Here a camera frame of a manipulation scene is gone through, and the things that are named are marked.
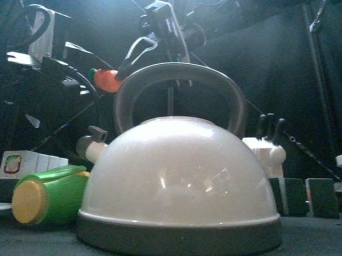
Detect green toy carrot top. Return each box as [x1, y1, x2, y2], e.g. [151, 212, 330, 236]
[85, 68, 98, 84]

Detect orange toy carrot piece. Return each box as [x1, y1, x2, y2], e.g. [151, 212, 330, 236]
[92, 68, 125, 94]

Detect green cup yellow base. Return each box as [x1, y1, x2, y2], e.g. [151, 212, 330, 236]
[10, 164, 92, 226]

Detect white toy knife block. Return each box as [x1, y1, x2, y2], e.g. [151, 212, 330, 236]
[240, 136, 288, 179]

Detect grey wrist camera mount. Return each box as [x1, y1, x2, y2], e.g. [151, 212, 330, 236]
[26, 8, 58, 64]

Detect white toy kettle grey handle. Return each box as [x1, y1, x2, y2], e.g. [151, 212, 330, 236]
[74, 61, 284, 256]

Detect black toy knife handle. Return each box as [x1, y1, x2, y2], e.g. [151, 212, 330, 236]
[272, 118, 287, 147]
[255, 113, 267, 140]

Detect black frame post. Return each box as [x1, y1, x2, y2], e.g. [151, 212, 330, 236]
[301, 0, 342, 158]

